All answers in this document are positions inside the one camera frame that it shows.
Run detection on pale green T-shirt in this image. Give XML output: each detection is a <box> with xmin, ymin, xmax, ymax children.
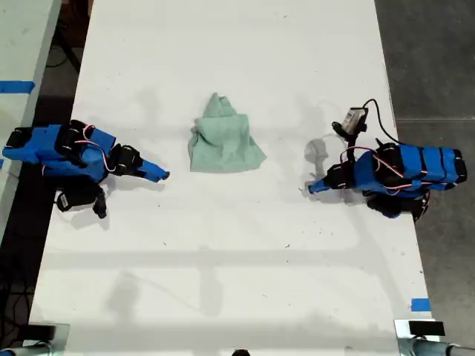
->
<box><xmin>188</xmin><ymin>92</ymin><xmax>268</xmax><ymax>174</ymax></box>

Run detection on long blue tape strip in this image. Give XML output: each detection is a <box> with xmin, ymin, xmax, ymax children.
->
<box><xmin>0</xmin><ymin>80</ymin><xmax>36</xmax><ymax>94</ymax></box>

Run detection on white side table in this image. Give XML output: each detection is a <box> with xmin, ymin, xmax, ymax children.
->
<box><xmin>0</xmin><ymin>0</ymin><xmax>64</xmax><ymax>238</ymax></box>

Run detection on small black box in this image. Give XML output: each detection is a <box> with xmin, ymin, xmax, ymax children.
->
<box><xmin>24</xmin><ymin>324</ymin><xmax>56</xmax><ymax>340</ymax></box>
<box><xmin>407</xmin><ymin>320</ymin><xmax>445</xmax><ymax>337</ymax></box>

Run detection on grey metal tube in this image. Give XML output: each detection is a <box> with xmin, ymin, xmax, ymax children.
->
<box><xmin>399</xmin><ymin>338</ymin><xmax>475</xmax><ymax>356</ymax></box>

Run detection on black camera stalk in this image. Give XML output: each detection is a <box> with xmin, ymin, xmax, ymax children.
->
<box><xmin>331</xmin><ymin>121</ymin><xmax>360</xmax><ymax>165</ymax></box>
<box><xmin>91</xmin><ymin>185</ymin><xmax>109</xmax><ymax>219</ymax></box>

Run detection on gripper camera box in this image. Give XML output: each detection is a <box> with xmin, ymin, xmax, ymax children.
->
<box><xmin>341</xmin><ymin>107</ymin><xmax>368</xmax><ymax>134</ymax></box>
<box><xmin>54</xmin><ymin>183</ymin><xmax>98</xmax><ymax>213</ymax></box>

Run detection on black camera cable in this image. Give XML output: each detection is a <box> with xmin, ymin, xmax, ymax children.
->
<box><xmin>362</xmin><ymin>98</ymin><xmax>401</xmax><ymax>145</ymax></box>

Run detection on black floor cables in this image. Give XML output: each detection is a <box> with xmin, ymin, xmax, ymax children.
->
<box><xmin>0</xmin><ymin>255</ymin><xmax>36</xmax><ymax>338</ymax></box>

